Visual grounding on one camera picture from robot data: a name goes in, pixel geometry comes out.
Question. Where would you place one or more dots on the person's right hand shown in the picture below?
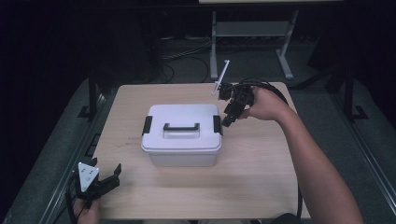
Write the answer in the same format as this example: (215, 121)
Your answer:
(267, 104)

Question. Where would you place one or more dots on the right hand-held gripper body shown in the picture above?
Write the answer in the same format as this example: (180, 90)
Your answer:
(243, 95)

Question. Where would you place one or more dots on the aluminium floor rail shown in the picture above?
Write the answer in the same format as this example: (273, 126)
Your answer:
(71, 155)
(373, 161)

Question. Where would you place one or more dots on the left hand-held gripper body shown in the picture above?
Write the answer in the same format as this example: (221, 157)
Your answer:
(87, 177)

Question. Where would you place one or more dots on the black metal stand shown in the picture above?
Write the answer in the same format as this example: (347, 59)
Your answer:
(92, 93)
(350, 93)

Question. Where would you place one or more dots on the grey metal table frame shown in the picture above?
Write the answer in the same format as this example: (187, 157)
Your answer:
(252, 28)

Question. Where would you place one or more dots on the white plastic storage box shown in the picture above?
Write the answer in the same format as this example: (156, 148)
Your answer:
(183, 158)

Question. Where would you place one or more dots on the person's left hand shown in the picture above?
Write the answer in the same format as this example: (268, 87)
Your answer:
(87, 216)

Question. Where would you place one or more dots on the dark cloth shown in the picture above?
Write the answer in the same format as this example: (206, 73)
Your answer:
(288, 218)

